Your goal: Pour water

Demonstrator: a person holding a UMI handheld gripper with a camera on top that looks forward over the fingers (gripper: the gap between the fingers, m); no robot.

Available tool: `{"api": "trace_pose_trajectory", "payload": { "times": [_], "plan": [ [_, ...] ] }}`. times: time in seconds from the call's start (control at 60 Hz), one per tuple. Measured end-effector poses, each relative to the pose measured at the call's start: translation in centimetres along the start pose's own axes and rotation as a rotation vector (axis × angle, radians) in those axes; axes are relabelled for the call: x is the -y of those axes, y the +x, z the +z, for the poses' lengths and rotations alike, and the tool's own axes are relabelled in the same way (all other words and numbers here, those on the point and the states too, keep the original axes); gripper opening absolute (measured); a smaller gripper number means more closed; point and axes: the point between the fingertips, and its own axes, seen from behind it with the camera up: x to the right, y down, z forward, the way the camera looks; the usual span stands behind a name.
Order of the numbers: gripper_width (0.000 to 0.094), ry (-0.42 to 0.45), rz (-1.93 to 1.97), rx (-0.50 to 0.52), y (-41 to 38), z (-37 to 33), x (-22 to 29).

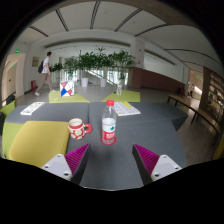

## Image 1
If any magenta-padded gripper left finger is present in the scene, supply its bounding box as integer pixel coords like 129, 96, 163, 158
40, 142, 92, 185

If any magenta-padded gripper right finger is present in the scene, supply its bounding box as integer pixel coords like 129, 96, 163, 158
131, 142, 183, 186

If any clear red-capped water bottle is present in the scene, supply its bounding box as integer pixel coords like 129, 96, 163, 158
101, 99, 118, 145

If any small clear water bottle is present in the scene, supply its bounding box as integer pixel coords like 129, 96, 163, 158
116, 79, 123, 97

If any red and white mug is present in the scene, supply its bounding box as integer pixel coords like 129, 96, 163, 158
67, 117, 93, 140

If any long wooden bench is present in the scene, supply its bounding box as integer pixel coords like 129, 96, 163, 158
167, 93, 224, 141

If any yellow-green low table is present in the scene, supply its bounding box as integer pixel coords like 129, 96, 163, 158
48, 91, 91, 104
101, 89, 142, 103

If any white and yellow booklet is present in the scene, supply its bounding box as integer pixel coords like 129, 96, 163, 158
113, 100, 142, 117

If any yellow-green chair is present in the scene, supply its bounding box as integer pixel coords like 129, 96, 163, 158
0, 99, 18, 118

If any red white blue patterned cube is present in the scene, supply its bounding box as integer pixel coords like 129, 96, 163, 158
59, 80, 76, 98

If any black chair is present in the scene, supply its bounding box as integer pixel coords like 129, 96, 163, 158
5, 93, 16, 105

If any wooden shelf unit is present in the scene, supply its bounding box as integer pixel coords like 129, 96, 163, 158
199, 68, 224, 124

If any person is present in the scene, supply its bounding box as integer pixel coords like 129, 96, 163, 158
34, 50, 56, 97

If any group of potted green plants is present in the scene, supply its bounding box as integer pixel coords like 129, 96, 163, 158
49, 46, 137, 89

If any framed wall picture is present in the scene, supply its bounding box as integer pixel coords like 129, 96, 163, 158
31, 56, 40, 68

